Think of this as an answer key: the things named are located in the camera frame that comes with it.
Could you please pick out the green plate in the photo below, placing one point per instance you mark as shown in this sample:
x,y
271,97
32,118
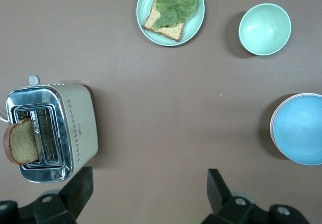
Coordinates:
x,y
195,25

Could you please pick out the bread slice in toaster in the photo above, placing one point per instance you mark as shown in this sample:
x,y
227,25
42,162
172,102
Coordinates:
x,y
22,143

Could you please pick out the beige and chrome toaster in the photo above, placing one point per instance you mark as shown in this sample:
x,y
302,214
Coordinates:
x,y
80,123

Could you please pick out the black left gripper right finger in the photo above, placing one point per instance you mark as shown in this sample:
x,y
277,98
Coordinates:
x,y
217,191

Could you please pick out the pink plate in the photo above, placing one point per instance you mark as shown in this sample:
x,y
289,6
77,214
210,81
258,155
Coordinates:
x,y
271,128

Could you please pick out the blue plate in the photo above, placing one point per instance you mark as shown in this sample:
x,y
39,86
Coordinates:
x,y
299,128

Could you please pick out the bread slice under lettuce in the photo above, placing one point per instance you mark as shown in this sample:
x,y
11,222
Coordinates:
x,y
171,31

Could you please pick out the green lettuce leaf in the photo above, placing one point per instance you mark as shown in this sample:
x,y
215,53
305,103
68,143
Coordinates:
x,y
176,2

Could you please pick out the green bowl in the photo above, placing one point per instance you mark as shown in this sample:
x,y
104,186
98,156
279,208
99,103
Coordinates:
x,y
264,30

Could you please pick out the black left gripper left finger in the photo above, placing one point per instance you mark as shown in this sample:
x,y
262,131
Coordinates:
x,y
80,188

